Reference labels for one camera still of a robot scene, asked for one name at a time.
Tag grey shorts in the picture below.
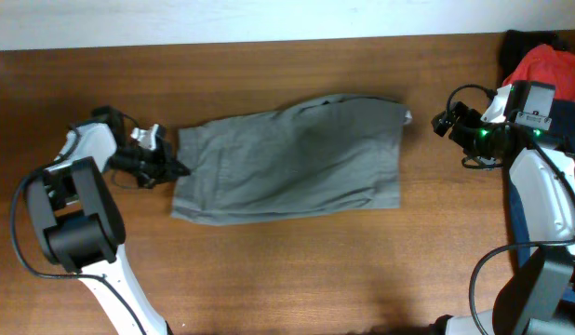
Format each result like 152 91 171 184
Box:
171 94 412 226

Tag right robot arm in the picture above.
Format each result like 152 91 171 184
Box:
432 100 575 334

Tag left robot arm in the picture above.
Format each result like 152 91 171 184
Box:
20 118 190 334

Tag navy blue garment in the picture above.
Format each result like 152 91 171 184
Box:
505 98 575 303

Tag red garment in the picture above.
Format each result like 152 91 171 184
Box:
501 44 575 102

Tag black garment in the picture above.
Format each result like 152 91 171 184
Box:
497 30 570 84

